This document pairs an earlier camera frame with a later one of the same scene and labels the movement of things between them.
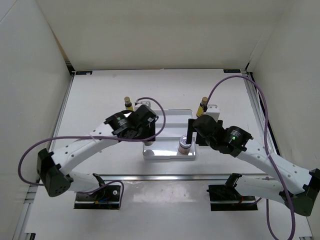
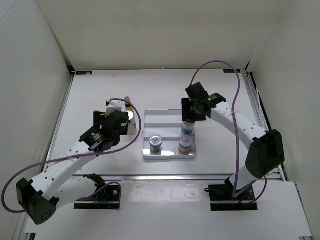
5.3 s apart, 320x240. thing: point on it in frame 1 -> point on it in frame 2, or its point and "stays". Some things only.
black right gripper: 191,129 -> 186,103
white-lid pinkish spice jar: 183,148 stays
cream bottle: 128,104 stays
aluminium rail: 182,177 stays
